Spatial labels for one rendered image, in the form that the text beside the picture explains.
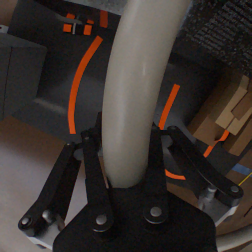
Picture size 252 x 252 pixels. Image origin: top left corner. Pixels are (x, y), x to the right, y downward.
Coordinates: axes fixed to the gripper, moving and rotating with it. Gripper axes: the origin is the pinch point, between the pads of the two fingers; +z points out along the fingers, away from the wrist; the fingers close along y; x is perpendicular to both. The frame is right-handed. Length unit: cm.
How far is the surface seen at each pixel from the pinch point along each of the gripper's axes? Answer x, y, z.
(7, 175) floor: -85, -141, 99
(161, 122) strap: -42, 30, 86
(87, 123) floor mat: -35, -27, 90
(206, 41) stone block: 11.1, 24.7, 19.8
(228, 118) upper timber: -34, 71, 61
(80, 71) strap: 5, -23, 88
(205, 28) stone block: 14.1, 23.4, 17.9
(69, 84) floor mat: -3, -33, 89
